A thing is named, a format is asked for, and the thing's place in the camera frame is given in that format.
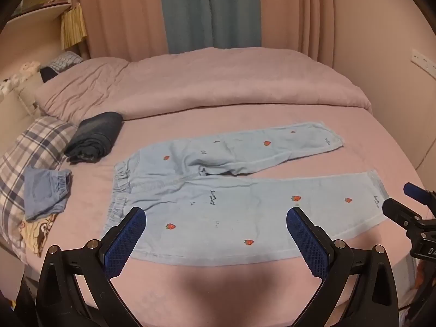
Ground pink duvet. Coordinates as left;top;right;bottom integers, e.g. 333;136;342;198
116;47;373;120

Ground white wall socket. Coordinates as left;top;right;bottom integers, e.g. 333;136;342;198
410;48;436;74

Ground dark navy folded pants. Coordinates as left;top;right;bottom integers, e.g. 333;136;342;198
64;111;124;165

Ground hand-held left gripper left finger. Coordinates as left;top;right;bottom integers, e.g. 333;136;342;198
36;207;148;327

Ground light blue strawberry print pants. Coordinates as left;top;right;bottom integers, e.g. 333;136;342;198
102;120;390;267

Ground small blue folded shorts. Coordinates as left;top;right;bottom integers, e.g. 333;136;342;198
24;167;73;221

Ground pink bed sheet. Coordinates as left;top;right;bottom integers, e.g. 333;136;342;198
25;105;433;318

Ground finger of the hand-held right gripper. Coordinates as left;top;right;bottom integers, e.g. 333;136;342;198
404;183;436;209
381;198;423;229

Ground white plush toy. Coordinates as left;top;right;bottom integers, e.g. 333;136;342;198
0;60;42;116

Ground blue curtain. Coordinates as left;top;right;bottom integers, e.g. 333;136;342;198
158;0;263;55

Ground pink curtain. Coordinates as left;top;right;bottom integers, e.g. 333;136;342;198
261;0;336;69
78;0;169;62

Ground yellow tasselled cloth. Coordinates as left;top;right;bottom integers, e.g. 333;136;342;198
60;3;87;50

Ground plaid pillow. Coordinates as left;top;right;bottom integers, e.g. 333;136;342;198
0;116;79;256

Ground yellow cartoon print cloth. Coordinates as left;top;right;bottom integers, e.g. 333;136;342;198
19;211;58;256

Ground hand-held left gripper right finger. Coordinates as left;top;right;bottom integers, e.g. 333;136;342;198
286;206;399;327

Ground small plaid cloth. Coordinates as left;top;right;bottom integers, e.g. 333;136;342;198
46;51;84;74

